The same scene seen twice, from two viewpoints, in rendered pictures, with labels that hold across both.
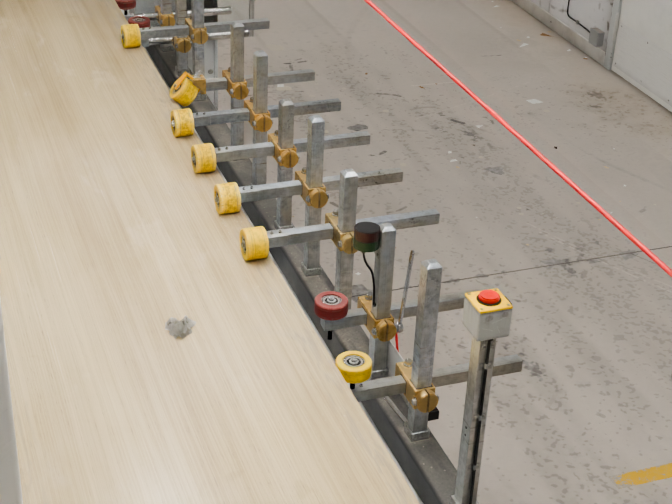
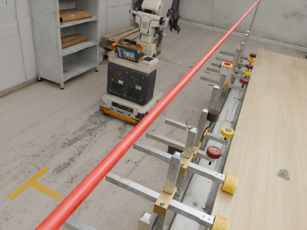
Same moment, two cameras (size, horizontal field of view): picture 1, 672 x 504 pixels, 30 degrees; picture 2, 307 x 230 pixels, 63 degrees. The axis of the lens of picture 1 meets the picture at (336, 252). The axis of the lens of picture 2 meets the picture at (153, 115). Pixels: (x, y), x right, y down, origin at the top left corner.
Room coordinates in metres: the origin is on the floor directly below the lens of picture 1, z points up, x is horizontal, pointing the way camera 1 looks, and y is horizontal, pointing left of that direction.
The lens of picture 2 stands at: (3.59, 0.44, 1.75)
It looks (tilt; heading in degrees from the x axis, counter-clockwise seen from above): 32 degrees down; 220
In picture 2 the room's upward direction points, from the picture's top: 9 degrees clockwise
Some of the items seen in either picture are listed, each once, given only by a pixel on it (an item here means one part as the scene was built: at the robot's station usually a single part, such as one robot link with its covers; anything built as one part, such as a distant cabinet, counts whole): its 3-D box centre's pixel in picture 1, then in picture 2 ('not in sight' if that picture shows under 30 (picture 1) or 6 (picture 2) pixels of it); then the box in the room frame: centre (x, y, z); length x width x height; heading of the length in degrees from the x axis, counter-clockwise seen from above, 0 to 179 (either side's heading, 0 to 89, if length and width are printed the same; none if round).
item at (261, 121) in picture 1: (257, 115); not in sight; (3.46, 0.25, 0.95); 0.14 x 0.06 x 0.05; 21
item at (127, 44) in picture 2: not in sight; (134, 49); (1.70, -1.58, 0.87); 0.23 x 0.15 x 0.11; 110
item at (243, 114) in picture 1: (261, 112); not in sight; (3.49, 0.24, 0.95); 0.50 x 0.04 x 0.04; 111
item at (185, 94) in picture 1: (184, 91); not in sight; (3.66, 0.50, 0.93); 0.09 x 0.08 x 0.09; 111
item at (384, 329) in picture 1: (375, 318); (194, 149); (2.53, -0.10, 0.85); 0.14 x 0.06 x 0.05; 21
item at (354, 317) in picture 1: (407, 309); (179, 146); (2.58, -0.18, 0.84); 0.43 x 0.03 x 0.04; 111
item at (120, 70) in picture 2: not in sight; (133, 72); (1.68, -1.59, 0.59); 0.55 x 0.34 x 0.83; 110
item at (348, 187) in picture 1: (345, 255); (183, 167); (2.74, -0.02, 0.89); 0.04 x 0.04 x 0.48; 21
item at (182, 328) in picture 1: (178, 324); (285, 173); (2.36, 0.35, 0.91); 0.09 x 0.07 x 0.02; 177
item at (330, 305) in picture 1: (330, 318); (212, 157); (2.51, 0.01, 0.85); 0.08 x 0.08 x 0.11
